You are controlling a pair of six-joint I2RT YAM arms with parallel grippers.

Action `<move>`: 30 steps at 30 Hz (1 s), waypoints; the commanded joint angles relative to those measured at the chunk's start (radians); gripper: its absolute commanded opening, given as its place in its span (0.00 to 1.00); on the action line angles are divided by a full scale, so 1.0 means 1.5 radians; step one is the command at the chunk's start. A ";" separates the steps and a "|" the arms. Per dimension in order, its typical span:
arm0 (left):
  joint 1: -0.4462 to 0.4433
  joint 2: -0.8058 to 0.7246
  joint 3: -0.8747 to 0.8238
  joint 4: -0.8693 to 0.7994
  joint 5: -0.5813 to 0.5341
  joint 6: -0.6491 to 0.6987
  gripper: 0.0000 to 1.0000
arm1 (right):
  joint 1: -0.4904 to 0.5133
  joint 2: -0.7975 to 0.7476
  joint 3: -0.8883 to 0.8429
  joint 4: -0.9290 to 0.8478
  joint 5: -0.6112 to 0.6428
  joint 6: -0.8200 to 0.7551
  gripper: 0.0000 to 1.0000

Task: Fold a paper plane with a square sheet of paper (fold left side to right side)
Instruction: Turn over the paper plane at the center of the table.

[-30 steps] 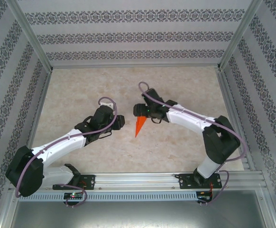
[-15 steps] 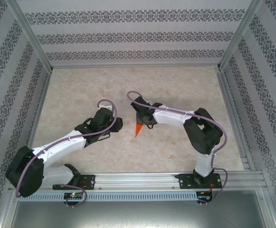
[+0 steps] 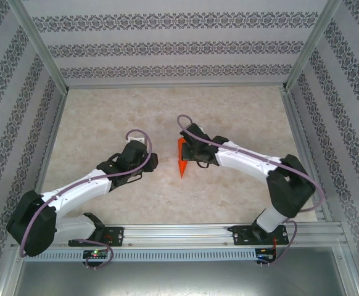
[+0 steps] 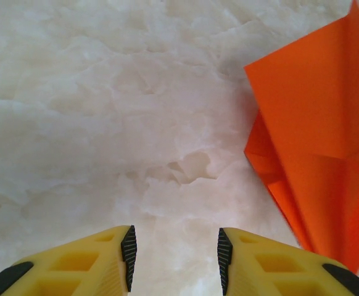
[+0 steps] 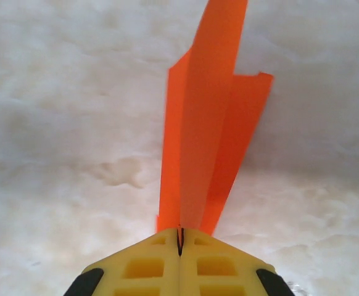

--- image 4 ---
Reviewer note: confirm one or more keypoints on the orange paper sheet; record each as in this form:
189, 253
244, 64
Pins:
315, 123

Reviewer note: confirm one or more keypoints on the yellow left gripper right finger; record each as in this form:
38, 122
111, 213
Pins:
275, 274

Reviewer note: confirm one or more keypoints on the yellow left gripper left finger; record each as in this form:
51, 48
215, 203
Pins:
84, 271

